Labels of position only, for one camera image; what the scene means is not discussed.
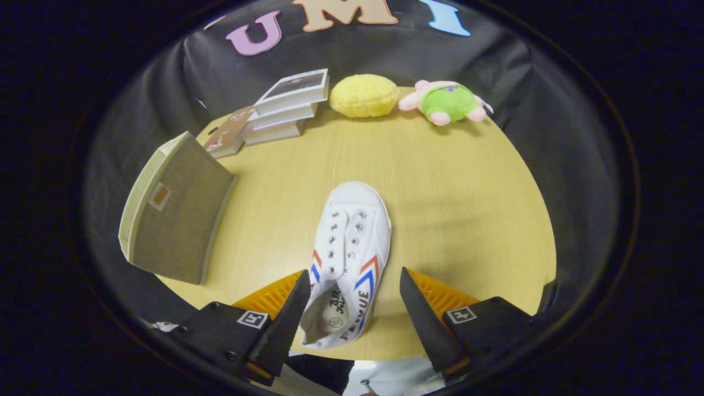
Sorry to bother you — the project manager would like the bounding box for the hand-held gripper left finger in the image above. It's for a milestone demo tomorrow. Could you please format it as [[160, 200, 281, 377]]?
[[165, 269, 311, 386]]

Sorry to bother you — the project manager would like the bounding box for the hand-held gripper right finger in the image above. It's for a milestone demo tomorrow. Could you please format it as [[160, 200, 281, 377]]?
[[399, 267, 542, 383]]

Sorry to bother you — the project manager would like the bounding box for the white shoe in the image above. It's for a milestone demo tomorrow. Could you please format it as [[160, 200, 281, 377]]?
[[300, 181, 392, 350]]

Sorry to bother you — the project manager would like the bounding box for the grey fabric storage box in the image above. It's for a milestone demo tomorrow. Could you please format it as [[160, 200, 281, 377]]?
[[118, 131, 237, 285]]

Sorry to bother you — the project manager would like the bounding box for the pinkish brown cover book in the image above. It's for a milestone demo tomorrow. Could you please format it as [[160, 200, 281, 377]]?
[[242, 118, 306, 146]]

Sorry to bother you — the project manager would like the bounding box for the flat brown book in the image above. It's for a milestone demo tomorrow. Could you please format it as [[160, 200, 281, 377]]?
[[203, 106, 256, 159]]

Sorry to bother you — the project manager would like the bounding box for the white patterned book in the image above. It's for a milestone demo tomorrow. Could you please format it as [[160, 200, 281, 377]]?
[[249, 102, 320, 131]]

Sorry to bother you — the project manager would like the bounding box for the black backdrop cloth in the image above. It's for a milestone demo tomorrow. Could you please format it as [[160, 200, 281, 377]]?
[[82, 0, 622, 331]]

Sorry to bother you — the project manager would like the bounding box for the pink and green plush toy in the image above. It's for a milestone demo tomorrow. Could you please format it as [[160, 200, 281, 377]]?
[[398, 80, 494, 127]]

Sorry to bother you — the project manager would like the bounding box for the yellow plush cushion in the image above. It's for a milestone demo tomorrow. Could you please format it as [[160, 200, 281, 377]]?
[[329, 74, 400, 118]]

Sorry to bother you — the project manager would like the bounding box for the white portrait cover book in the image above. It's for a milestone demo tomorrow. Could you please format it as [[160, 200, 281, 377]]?
[[253, 68, 329, 116]]

